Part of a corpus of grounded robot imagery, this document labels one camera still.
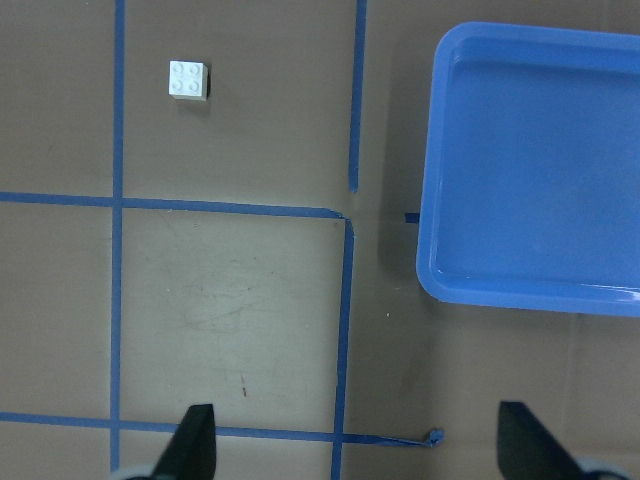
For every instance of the blue plastic tray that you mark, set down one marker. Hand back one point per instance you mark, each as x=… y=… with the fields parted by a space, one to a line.
x=530 y=196

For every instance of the white block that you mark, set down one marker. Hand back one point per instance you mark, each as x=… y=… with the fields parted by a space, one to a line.
x=188 y=80

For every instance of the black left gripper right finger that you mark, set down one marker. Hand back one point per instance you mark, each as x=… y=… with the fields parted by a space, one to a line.
x=527 y=450

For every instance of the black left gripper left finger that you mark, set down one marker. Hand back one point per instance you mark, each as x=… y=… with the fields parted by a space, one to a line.
x=191 y=452

